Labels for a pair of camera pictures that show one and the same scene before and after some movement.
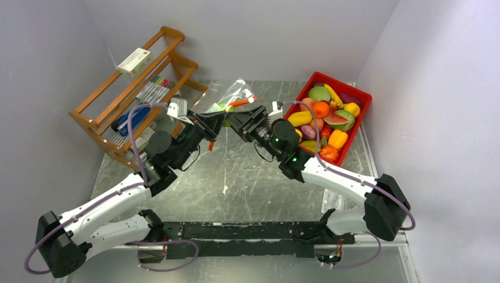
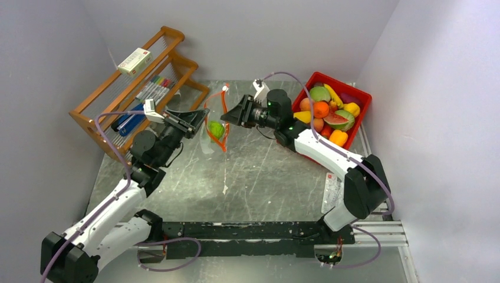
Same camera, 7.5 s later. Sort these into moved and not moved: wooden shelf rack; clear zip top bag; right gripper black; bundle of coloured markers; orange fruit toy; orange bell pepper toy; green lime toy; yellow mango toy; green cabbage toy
Moved: clear zip top bag; green lime toy; right gripper black
Not moved: yellow mango toy; wooden shelf rack; bundle of coloured markers; green cabbage toy; orange fruit toy; orange bell pepper toy
